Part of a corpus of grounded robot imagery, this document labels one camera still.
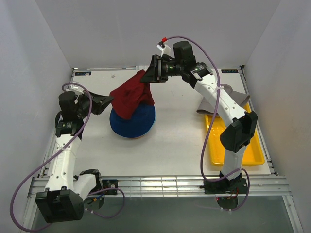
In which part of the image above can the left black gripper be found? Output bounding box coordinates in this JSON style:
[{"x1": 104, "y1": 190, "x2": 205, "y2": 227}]
[{"x1": 76, "y1": 90, "x2": 113, "y2": 119}]

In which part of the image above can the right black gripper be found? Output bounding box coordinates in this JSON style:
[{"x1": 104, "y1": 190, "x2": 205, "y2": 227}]
[{"x1": 139, "y1": 55, "x2": 183, "y2": 83}]

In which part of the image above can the dark red hat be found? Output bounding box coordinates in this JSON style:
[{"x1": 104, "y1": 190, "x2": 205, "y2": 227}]
[{"x1": 109, "y1": 70, "x2": 155, "y2": 120}]

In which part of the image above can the blue bucket hat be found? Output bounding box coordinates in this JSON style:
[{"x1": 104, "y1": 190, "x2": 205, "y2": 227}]
[{"x1": 109, "y1": 104, "x2": 156, "y2": 138}]

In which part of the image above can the grey cap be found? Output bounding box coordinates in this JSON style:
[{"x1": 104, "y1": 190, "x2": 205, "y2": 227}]
[{"x1": 196, "y1": 84, "x2": 250, "y2": 116}]

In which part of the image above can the teal bucket hat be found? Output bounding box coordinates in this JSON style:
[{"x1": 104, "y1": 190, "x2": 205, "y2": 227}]
[{"x1": 146, "y1": 114, "x2": 156, "y2": 133}]

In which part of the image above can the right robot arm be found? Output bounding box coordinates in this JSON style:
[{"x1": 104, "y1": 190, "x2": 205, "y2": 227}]
[{"x1": 140, "y1": 38, "x2": 258, "y2": 193}]

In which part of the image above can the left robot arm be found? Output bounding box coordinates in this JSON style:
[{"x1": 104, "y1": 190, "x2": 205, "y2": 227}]
[{"x1": 35, "y1": 91, "x2": 113, "y2": 223}]

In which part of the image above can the wooden hat stand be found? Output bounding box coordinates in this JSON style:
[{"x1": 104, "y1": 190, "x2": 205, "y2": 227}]
[{"x1": 128, "y1": 135, "x2": 145, "y2": 140}]

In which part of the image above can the dark corner label sticker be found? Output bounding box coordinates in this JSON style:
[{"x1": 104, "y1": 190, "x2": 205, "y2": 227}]
[{"x1": 221, "y1": 69, "x2": 239, "y2": 74}]

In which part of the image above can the yellow plastic tray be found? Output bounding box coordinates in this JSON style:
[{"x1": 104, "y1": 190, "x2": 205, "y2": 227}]
[{"x1": 204, "y1": 104, "x2": 265, "y2": 166}]

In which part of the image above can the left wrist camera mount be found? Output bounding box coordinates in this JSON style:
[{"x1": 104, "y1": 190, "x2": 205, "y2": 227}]
[{"x1": 67, "y1": 84, "x2": 84, "y2": 95}]

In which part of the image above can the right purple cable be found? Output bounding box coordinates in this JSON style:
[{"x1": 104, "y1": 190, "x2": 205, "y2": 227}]
[{"x1": 167, "y1": 36, "x2": 251, "y2": 212}]

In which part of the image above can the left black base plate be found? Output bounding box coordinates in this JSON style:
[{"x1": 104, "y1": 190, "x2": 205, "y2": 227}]
[{"x1": 99, "y1": 179, "x2": 119, "y2": 195}]

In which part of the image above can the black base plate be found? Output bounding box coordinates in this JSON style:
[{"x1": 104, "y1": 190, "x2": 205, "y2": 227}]
[
  {"x1": 199, "y1": 178, "x2": 248, "y2": 194},
  {"x1": 99, "y1": 179, "x2": 119, "y2": 195}
]

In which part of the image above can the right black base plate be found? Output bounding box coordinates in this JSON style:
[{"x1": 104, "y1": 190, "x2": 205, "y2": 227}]
[{"x1": 199, "y1": 178, "x2": 248, "y2": 194}]

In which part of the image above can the aluminium front rail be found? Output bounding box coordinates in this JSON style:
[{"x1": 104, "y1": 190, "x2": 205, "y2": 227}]
[{"x1": 26, "y1": 176, "x2": 292, "y2": 199}]

